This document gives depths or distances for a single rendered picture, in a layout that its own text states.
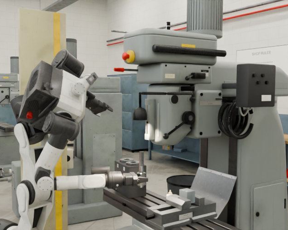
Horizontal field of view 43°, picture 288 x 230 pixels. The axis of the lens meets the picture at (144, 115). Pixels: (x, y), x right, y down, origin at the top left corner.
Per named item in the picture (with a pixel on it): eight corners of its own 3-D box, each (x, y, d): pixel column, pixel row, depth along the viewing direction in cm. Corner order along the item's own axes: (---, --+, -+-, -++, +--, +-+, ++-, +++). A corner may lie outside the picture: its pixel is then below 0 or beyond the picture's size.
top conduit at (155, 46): (156, 51, 167) (156, 44, 167) (151, 52, 171) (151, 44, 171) (226, 56, 191) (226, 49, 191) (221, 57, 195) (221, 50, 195)
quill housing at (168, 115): (164, 147, 181) (165, 83, 179) (142, 142, 198) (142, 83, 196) (194, 144, 191) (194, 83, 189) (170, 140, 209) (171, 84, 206)
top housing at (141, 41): (146, 60, 169) (146, 26, 168) (119, 64, 191) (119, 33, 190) (220, 65, 194) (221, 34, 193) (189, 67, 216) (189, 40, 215)
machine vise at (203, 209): (162, 231, 165) (163, 207, 164) (144, 221, 177) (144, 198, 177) (218, 216, 184) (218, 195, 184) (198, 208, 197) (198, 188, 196)
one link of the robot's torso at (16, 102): (5, 104, 214) (19, 88, 204) (24, 104, 224) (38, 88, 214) (20, 147, 206) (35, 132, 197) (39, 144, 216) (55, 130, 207)
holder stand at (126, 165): (128, 198, 214) (128, 164, 213) (114, 189, 234) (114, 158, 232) (146, 196, 219) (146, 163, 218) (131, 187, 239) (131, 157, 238)
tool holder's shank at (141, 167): (145, 173, 191) (145, 152, 191) (139, 173, 191) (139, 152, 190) (143, 171, 194) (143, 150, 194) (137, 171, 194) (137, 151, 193)
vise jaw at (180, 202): (181, 210, 172) (181, 201, 172) (165, 203, 182) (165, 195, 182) (191, 208, 176) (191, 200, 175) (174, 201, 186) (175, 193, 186)
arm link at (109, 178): (114, 189, 184) (92, 190, 182) (111, 187, 195) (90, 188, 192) (114, 166, 186) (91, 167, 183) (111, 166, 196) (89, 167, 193)
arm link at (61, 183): (77, 193, 182) (37, 196, 177) (76, 183, 191) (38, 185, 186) (77, 173, 178) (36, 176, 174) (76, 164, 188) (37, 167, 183)
